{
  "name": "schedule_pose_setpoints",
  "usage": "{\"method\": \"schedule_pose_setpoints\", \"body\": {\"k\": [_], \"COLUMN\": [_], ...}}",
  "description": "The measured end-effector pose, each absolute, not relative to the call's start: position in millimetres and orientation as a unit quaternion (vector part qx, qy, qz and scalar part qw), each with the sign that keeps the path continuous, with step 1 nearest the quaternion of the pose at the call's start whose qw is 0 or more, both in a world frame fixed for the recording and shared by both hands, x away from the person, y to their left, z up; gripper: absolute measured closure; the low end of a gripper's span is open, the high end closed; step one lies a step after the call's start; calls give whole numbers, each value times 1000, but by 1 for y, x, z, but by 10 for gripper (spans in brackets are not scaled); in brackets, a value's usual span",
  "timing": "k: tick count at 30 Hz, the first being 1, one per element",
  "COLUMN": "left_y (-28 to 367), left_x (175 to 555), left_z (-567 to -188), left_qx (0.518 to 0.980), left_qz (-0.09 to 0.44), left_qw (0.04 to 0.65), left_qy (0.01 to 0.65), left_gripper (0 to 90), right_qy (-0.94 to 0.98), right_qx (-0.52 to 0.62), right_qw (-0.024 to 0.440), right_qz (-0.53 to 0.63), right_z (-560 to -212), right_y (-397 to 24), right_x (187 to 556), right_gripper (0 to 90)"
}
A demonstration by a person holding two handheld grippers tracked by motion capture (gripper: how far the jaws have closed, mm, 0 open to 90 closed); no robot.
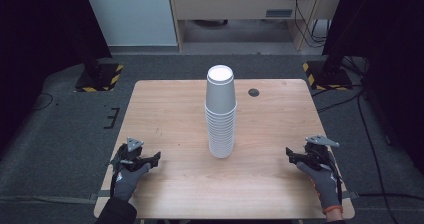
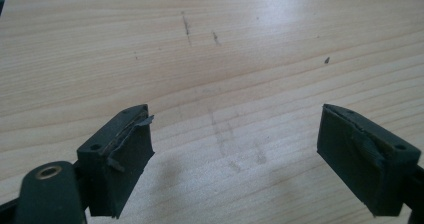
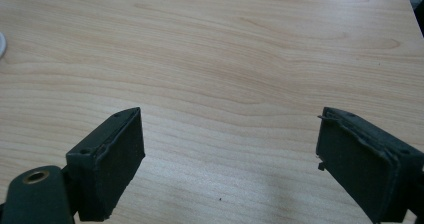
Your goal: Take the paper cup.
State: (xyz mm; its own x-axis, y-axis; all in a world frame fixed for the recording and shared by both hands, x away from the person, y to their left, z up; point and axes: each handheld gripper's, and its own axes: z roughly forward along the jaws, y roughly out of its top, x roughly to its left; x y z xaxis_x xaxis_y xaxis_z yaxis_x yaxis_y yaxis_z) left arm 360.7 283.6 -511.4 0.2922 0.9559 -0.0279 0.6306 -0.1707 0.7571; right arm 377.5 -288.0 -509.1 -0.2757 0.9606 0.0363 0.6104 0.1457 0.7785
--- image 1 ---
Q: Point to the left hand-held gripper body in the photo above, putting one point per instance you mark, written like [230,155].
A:
[130,157]

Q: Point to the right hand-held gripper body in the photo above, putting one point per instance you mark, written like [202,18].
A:
[318,155]

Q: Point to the stack of white paper cups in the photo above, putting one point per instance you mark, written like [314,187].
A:
[220,124]

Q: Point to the person's left hand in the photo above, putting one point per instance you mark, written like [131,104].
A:
[126,184]

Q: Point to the person's right hand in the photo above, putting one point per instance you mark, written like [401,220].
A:
[325,187]

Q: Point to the black round table grommet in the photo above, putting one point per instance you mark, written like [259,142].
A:
[253,92]

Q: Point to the striped black stand base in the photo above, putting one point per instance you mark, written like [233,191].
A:
[106,79]
[328,80]

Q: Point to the black curtain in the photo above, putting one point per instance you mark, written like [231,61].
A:
[40,50]
[393,67]

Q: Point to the grey vent label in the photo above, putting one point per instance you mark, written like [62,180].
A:
[279,13]

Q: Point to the white panel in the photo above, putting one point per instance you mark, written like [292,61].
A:
[133,14]

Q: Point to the beige wooden desk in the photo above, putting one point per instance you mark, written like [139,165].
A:
[233,4]

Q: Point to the black stand post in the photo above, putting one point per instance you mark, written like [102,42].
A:
[91,60]
[335,60]

